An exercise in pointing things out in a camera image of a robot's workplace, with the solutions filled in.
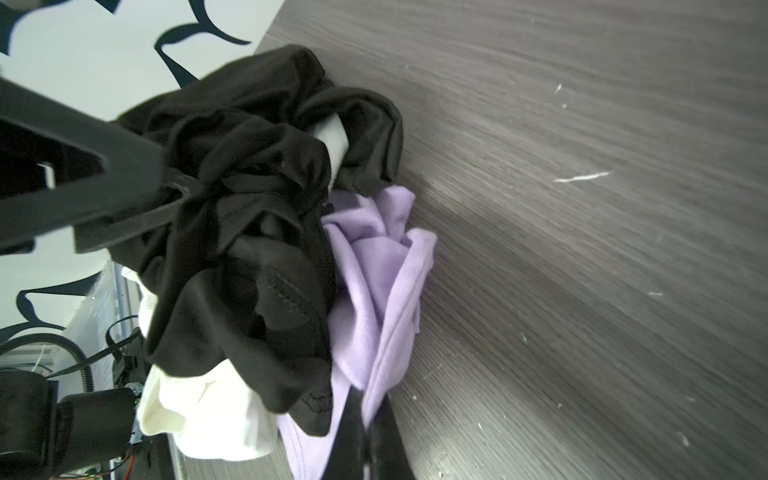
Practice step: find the purple cloth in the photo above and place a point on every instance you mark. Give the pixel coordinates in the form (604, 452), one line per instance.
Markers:
(375, 317)

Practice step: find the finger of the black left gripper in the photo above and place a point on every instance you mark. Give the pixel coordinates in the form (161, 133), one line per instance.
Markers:
(60, 167)
(104, 232)

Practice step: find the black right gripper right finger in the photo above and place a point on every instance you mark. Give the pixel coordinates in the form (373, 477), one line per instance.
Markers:
(387, 454)

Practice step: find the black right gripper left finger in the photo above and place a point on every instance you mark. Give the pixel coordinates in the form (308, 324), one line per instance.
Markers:
(348, 454)

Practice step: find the white cloth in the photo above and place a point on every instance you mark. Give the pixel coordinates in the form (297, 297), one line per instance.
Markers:
(211, 417)

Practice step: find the black cloth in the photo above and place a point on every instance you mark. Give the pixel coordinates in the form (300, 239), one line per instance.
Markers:
(245, 272)

